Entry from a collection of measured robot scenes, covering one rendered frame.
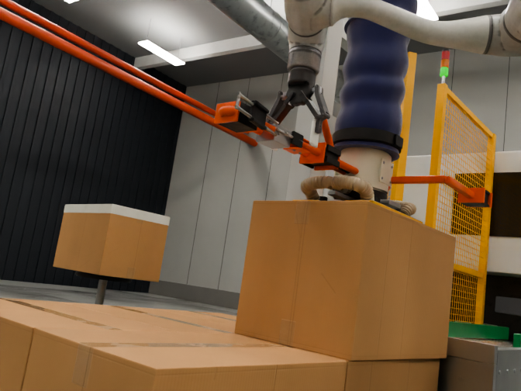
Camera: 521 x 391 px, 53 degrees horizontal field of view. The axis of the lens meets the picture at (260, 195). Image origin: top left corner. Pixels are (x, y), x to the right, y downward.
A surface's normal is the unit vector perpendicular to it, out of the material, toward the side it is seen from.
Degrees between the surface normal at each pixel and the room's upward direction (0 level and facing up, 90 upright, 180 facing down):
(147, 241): 90
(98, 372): 90
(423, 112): 90
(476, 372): 90
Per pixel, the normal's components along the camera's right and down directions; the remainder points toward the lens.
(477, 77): -0.57, -0.22
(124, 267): 0.71, -0.02
